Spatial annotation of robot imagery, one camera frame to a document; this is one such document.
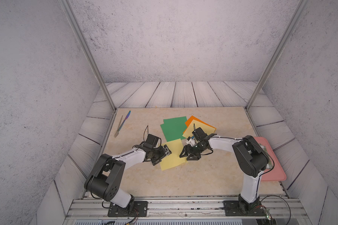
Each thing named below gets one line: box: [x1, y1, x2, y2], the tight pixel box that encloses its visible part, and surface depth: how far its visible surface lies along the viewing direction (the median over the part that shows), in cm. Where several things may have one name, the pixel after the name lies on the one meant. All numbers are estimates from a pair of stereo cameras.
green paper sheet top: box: [160, 116, 188, 129], surface depth 114 cm
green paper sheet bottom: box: [160, 116, 188, 143], surface depth 111 cm
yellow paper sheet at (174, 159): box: [159, 138, 188, 172], surface depth 93 cm
